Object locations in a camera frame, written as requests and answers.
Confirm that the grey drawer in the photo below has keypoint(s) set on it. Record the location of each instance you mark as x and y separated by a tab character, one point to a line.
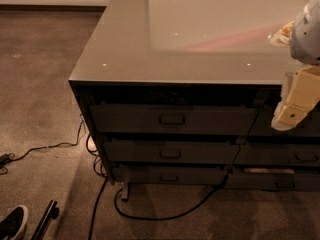
309	127
160	119
264	154
169	151
169	175
273	179

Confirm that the grey drawer cabinet counter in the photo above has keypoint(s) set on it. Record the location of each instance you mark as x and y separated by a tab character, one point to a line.
187	53

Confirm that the black metal bar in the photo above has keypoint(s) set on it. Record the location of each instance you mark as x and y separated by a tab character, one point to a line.
51	213

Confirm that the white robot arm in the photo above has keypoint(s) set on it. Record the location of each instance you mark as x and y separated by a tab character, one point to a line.
305	37

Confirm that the black and white shoe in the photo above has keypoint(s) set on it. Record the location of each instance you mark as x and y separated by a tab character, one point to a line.
14	226

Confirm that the black power adapter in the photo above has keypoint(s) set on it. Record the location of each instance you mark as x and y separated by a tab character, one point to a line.
4	159

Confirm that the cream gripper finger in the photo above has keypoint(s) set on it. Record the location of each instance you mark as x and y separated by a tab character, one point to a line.
300	94
282	37

